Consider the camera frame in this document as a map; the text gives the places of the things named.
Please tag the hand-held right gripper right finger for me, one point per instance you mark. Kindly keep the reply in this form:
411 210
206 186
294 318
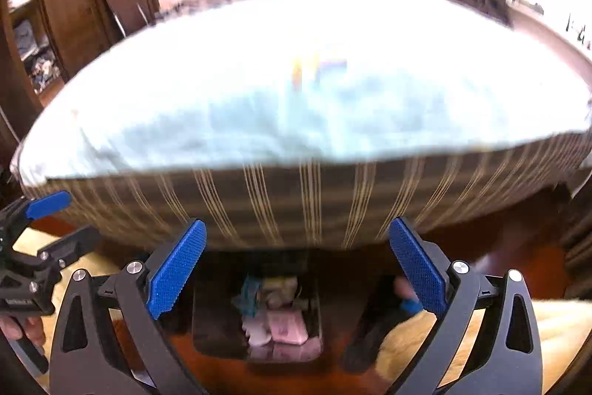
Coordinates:
416 270

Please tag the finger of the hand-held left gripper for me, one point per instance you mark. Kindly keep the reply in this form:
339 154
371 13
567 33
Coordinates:
69 244
48 204

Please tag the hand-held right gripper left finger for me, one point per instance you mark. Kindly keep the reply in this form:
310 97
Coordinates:
178 270

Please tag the dark trash bin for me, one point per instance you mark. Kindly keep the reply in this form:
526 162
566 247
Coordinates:
217 330

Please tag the person's left hand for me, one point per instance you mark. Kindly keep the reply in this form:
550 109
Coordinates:
30 330

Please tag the striped mattress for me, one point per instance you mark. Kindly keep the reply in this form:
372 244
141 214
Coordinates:
286 205

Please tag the shelf with clothes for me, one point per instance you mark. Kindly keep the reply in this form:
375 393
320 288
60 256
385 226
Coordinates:
32 38

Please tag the light blue sun-print blanket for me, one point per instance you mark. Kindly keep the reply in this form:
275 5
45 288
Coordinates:
277 108

